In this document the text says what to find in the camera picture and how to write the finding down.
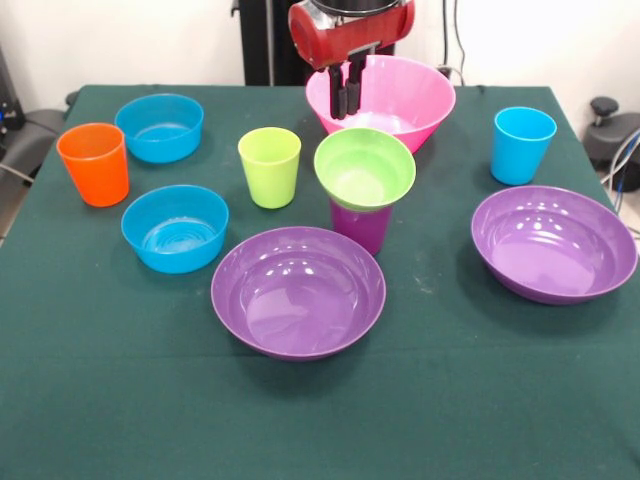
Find large pink bowl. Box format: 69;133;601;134
305;54;457;155

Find blue and grey cables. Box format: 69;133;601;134
599;127;640;236

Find purple bowl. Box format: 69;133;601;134
210;226;388;363
470;185;639;306

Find lime green cup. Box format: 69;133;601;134
237;126;303;210

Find orange cup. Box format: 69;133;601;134
55;122;131;208

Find dark green tablecloth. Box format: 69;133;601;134
0;83;640;480

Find dark grey base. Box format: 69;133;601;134
583;112;640;174

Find black equipment box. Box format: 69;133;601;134
0;44;26;151

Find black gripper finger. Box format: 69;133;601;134
345;51;368;116
327;63;350;122

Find green ribbed bowl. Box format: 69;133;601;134
313;127;418;212

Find purple cup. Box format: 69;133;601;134
329;197;395;257

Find blue bowl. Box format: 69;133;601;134
114;93;205;164
120;184;230;275

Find black knob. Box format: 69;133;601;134
588;96;622;132

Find black wall cable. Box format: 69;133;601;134
437;0;468;86

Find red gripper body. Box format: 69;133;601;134
287;0;417;70

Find blue cup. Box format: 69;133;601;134
490;106;558;187

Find grey chair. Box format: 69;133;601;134
0;107;67;182

